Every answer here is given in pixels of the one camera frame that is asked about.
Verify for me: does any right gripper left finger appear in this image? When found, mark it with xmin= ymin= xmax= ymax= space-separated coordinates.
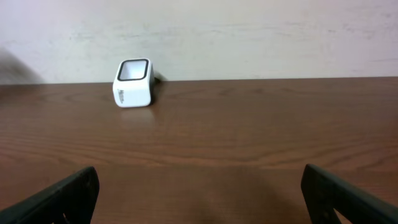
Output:
xmin=1 ymin=166 xmax=100 ymax=224

